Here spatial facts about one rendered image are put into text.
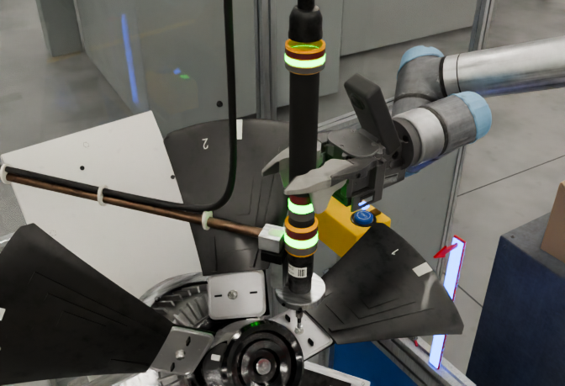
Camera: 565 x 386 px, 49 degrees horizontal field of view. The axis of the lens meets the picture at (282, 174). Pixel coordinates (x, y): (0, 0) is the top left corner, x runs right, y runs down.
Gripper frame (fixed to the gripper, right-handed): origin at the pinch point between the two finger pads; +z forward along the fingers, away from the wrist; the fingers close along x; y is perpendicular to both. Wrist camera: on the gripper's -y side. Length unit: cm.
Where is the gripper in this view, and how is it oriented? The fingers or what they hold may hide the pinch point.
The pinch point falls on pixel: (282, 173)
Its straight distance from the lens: 73.4
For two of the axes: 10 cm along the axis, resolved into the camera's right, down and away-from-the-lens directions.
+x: -5.8, -4.5, 6.8
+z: -8.1, 3.1, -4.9
